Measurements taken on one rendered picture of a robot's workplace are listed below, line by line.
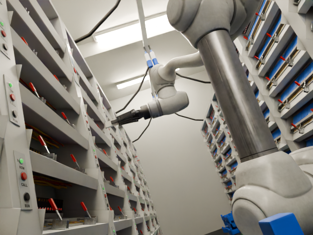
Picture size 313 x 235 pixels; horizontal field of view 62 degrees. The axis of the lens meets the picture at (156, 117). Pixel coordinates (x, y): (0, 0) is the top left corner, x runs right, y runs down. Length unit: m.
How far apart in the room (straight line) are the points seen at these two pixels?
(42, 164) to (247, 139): 0.53
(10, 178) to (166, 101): 0.88
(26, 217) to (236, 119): 0.54
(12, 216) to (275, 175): 0.56
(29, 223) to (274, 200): 0.52
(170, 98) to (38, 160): 0.77
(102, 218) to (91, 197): 0.10
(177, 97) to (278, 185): 0.77
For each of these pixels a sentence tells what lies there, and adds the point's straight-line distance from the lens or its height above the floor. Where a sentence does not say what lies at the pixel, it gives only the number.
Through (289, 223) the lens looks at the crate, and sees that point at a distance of 0.21.
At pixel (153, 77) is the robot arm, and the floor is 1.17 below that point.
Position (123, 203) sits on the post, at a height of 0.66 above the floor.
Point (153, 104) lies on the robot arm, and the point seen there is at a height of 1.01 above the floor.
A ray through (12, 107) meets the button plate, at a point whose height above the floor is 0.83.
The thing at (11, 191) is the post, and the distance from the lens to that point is 0.57.
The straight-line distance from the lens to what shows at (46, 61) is 1.36.
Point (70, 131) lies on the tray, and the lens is 1.07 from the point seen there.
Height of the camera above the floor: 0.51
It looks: 20 degrees up
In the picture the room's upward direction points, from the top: 19 degrees counter-clockwise
